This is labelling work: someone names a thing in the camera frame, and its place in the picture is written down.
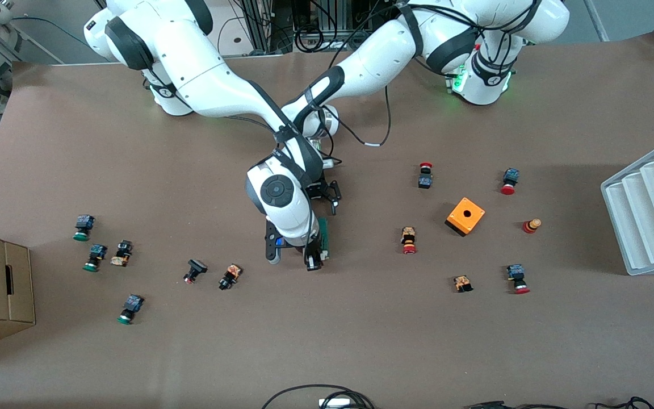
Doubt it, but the green terminal block module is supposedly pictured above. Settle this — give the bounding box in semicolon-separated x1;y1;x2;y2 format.
318;218;337;260

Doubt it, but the black push button orange block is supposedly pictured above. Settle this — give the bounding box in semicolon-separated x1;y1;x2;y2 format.
110;240;134;268
218;264;243;291

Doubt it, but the black square button red block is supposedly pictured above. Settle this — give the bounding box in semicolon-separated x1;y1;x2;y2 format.
183;259;208;285

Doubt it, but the aluminium equipment rack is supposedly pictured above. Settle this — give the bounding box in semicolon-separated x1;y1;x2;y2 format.
239;0;413;53

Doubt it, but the green push button blue block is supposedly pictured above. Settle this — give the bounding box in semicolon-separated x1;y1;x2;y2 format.
73;214;96;243
82;244;108;273
116;294;145;325

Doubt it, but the white ribbed plastic tray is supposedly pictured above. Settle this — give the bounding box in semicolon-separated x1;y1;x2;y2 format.
600;135;654;277

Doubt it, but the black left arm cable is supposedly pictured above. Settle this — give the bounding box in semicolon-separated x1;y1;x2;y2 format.
333;85;392;148

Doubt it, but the black looped cable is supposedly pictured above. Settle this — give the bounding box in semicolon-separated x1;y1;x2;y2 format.
261;385;376;409

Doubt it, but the black coiled cable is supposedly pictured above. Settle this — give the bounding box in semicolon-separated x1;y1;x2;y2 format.
295;26;324;53

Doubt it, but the orange button enclosure box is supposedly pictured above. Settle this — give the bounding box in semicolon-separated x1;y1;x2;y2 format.
445;197;486;237

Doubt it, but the black cable with connector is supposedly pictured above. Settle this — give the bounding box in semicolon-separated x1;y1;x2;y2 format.
466;396;654;409

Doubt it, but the aluminium frame bar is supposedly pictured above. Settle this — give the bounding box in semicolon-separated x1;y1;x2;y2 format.
582;0;610;41

